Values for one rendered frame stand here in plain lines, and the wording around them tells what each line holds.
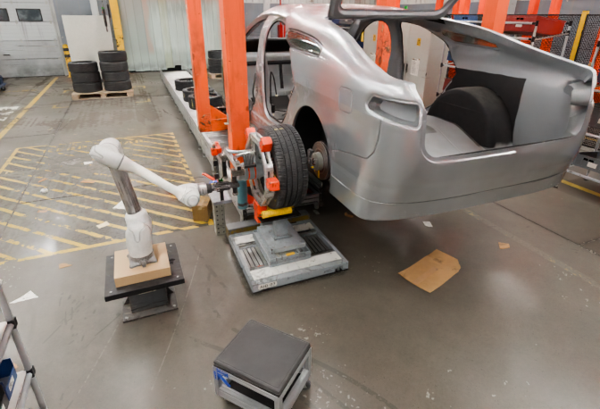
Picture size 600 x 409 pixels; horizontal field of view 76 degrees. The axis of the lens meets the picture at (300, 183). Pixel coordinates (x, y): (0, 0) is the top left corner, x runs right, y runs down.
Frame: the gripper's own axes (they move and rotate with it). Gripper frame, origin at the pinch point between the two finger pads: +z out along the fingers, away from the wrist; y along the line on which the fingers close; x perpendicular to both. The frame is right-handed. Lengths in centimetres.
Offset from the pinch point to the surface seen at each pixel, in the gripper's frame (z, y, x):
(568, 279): 247, 102, -82
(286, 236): 44, -10, -59
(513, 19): 420, -154, 110
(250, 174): 14.9, -9.9, 1.7
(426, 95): 433, -318, -23
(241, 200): 10.4, -24.8, -26.4
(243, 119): 24, -60, 32
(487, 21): 287, -70, 108
